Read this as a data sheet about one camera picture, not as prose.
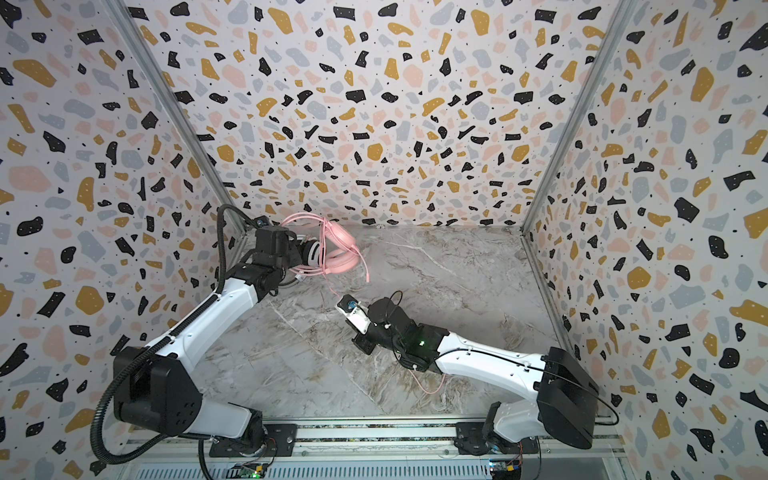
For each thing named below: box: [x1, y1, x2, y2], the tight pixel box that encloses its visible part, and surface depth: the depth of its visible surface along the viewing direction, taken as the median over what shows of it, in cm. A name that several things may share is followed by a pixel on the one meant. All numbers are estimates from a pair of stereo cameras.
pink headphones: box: [280, 212, 370, 283], surface depth 85 cm
